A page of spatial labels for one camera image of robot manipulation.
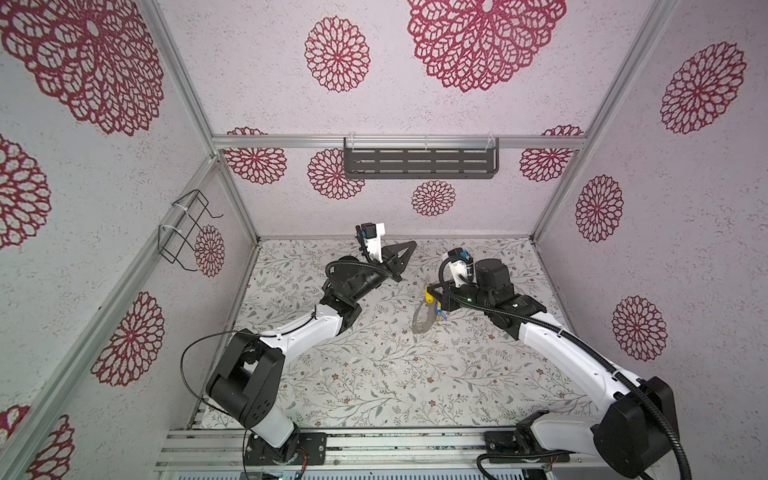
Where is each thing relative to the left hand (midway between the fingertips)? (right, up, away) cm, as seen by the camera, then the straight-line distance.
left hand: (414, 247), depth 74 cm
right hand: (+5, -9, +4) cm, 11 cm away
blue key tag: (+12, -21, +22) cm, 33 cm away
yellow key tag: (+4, -13, +4) cm, 14 cm away
